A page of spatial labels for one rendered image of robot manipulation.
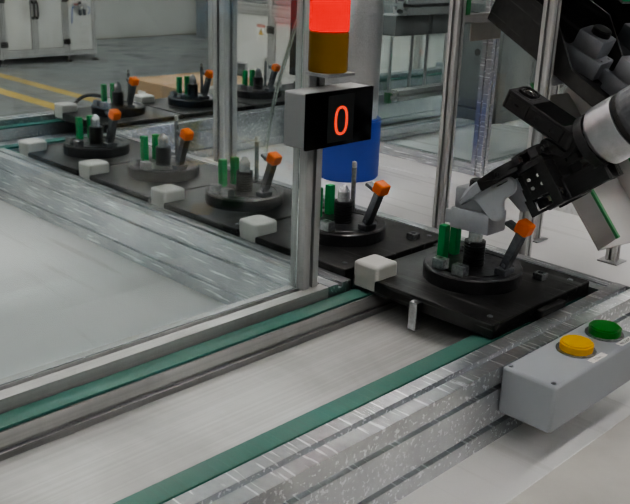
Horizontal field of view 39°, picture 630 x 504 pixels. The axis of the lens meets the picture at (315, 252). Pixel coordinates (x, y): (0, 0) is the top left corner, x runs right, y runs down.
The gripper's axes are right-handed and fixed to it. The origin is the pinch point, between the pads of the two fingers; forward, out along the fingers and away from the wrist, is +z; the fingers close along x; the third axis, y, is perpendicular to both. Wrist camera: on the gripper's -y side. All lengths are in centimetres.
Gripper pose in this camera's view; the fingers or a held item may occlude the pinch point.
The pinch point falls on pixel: (476, 191)
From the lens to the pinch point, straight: 124.7
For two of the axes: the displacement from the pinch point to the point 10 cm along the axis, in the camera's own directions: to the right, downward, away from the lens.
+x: 7.1, -2.2, 6.7
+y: 4.0, 9.0, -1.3
